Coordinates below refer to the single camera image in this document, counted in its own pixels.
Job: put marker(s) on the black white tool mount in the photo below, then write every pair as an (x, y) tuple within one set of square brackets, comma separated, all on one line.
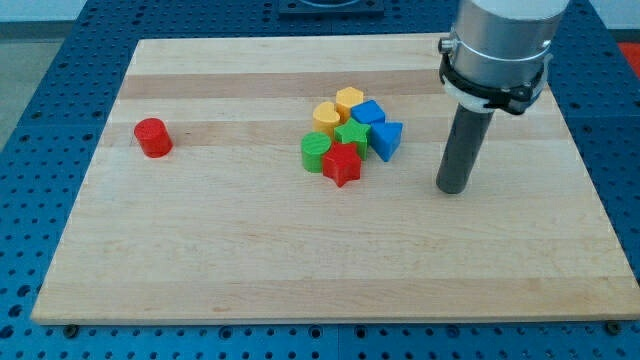
[(484, 99)]

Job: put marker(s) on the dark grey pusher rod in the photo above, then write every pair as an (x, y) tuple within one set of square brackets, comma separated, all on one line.
[(462, 148)]

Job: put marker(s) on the red cylinder block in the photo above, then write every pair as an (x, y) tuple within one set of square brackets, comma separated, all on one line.
[(153, 137)]

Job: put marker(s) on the green star block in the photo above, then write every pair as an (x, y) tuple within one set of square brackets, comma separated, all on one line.
[(354, 132)]

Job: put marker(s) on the blue cube block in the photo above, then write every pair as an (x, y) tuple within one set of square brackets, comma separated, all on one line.
[(368, 112)]

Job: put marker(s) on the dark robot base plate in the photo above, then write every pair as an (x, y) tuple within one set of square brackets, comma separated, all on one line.
[(312, 8)]

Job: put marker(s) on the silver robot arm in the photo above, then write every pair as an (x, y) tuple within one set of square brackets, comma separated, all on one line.
[(495, 57)]

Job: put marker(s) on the yellow heart block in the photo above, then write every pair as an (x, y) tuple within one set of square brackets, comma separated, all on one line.
[(325, 119)]

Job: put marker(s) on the red star block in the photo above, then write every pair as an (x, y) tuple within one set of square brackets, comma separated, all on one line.
[(342, 163)]

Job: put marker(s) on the blue triangle block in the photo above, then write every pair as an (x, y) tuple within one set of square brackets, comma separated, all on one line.
[(386, 138)]

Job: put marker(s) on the wooden board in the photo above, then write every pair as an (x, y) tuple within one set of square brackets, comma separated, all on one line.
[(228, 228)]

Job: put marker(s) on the green cylinder block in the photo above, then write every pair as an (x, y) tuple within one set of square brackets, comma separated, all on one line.
[(314, 145)]

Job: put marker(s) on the yellow hexagon block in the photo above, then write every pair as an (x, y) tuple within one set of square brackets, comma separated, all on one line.
[(345, 100)]

